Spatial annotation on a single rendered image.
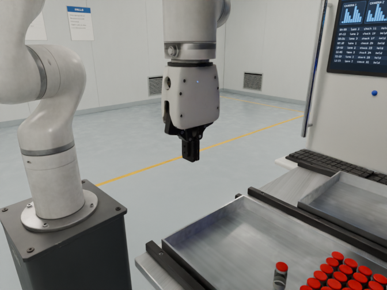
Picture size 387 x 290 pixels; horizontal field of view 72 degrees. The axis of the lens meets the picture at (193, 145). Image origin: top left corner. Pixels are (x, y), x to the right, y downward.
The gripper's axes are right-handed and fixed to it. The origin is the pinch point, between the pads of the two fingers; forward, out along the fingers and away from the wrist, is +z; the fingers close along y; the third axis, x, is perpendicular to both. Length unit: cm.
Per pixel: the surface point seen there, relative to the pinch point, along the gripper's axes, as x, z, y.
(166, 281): -4.0, 22.3, -9.3
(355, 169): -6, 27, 79
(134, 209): 139, 110, 58
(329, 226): -17.7, 20.5, 25.9
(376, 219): -24, 22, 40
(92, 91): 485, 68, 168
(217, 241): -3.0, 22.1, 5.1
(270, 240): -10.5, 22.1, 14.1
